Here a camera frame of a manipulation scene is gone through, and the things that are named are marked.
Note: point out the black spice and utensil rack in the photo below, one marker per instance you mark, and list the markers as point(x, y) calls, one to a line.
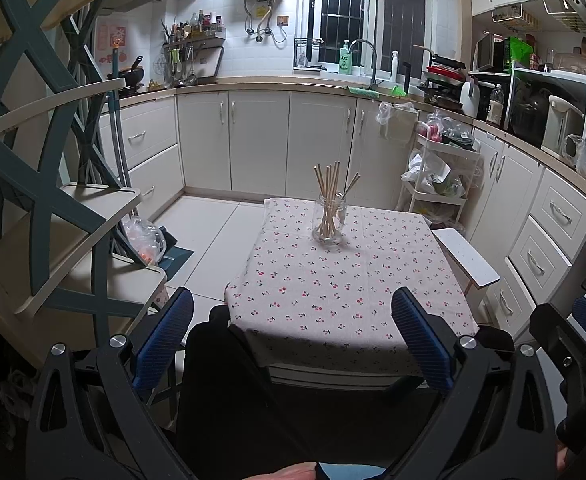
point(193, 50)

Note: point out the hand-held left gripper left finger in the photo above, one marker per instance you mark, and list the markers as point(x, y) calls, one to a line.
point(165, 340)

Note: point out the bunch of wooden chopsticks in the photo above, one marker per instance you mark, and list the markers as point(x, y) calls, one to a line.
point(329, 200)

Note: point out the white jug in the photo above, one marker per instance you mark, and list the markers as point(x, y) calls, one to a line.
point(469, 97)

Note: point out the clear glass jar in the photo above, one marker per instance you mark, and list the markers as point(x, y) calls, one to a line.
point(329, 234)

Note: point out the green vegetable bag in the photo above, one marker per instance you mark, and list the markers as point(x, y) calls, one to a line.
point(445, 187)

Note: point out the hanging clear plastic bag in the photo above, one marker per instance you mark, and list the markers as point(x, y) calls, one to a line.
point(395, 117)

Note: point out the black wok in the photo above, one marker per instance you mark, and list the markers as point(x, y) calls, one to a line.
point(130, 75)

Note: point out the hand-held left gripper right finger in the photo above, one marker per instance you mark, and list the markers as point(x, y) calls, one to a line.
point(423, 340)

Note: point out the white rolling cart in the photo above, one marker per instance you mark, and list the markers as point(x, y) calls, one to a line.
point(418, 195)

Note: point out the clear plastic bottle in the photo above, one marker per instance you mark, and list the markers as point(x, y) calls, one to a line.
point(495, 107)

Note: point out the green funnel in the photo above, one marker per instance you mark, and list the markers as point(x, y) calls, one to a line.
point(398, 91)

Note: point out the green dish cloth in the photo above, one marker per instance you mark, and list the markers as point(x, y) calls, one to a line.
point(363, 92)

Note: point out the white spray bottle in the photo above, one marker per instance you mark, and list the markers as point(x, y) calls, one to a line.
point(394, 65)

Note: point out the teal and cream folding shelf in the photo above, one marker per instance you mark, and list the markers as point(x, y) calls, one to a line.
point(48, 160)

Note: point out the small white stool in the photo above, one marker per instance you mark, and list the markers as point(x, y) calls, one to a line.
point(468, 260)

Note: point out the white countertop shelf rack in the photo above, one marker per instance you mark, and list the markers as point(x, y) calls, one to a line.
point(548, 72)

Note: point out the metal sink faucet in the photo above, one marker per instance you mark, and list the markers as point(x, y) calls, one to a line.
point(373, 55)

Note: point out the white kitchen base cabinets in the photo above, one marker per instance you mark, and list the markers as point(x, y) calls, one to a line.
point(258, 140)

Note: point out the wall socket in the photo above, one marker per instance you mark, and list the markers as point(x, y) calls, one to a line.
point(283, 21)

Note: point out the barred kitchen window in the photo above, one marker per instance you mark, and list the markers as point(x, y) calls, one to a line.
point(343, 10)

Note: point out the stack of pans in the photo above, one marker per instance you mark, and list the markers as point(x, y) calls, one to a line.
point(440, 80)

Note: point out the white electric water boiler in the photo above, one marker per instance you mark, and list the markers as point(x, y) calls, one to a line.
point(563, 125)

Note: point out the person's dark pants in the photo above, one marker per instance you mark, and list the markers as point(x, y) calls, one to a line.
point(273, 410)

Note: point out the crumpled clear plastic bag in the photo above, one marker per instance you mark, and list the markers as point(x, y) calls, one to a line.
point(448, 130)

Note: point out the black cooker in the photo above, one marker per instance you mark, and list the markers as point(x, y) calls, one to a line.
point(530, 115)

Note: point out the green soap bottle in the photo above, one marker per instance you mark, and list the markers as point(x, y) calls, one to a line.
point(344, 57)

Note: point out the pink wall poster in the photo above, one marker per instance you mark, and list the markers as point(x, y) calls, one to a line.
point(110, 42)

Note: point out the plastic bag with orange contents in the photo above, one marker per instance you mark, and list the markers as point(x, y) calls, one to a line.
point(143, 237)

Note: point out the cherry print tablecloth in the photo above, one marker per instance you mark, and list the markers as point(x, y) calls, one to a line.
point(343, 290)

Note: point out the white plastic bag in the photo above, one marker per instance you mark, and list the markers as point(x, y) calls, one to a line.
point(425, 167)

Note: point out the microwave oven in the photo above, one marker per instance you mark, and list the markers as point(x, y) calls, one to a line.
point(493, 52)

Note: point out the person's blue shirt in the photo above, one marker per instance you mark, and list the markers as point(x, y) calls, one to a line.
point(353, 472)

